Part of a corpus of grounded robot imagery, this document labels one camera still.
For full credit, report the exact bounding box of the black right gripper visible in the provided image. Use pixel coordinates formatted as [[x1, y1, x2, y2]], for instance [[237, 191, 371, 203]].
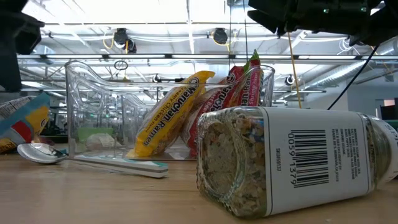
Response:
[[248, 0, 374, 37]]

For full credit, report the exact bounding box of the green shrimp ramen packet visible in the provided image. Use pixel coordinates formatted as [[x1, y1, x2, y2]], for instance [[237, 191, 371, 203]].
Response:
[[238, 49, 264, 107]]

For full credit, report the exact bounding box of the red beef ramen packet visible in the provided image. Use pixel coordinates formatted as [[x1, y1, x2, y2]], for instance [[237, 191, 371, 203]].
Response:
[[180, 64, 246, 156]]

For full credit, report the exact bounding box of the yellow chicken ramen packet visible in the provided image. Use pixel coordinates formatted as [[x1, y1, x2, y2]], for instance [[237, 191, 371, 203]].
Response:
[[126, 70, 216, 159]]

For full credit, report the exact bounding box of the white label seasoning jar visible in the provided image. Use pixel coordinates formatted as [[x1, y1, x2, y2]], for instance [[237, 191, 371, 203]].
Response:
[[196, 105, 398, 218]]

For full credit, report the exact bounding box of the clear plastic organizer bin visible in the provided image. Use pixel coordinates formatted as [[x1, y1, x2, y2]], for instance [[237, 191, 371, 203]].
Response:
[[63, 60, 276, 161]]

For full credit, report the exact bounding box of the blue ramen packet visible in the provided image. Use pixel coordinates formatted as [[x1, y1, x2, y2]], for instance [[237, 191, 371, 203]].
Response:
[[0, 91, 51, 154]]

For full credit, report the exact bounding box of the black hanging cord reel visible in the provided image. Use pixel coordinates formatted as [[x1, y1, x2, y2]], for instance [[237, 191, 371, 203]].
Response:
[[212, 27, 229, 45], [113, 27, 137, 54]]

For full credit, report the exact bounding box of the yellow hanging cable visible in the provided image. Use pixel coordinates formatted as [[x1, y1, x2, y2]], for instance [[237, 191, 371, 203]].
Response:
[[287, 30, 303, 109]]

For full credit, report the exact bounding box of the silver ventilation duct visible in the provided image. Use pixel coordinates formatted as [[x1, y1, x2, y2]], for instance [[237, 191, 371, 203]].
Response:
[[303, 40, 398, 91]]

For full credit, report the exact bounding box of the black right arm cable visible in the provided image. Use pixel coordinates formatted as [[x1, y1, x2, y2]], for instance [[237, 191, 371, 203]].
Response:
[[326, 45, 381, 110]]

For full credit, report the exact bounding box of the long horizontal light rail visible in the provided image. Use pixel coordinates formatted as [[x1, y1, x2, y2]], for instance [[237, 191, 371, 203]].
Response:
[[17, 54, 398, 60]]

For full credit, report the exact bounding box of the silver spoon teal handle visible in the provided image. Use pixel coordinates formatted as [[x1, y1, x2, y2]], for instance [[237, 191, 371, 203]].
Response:
[[17, 142, 169, 179]]

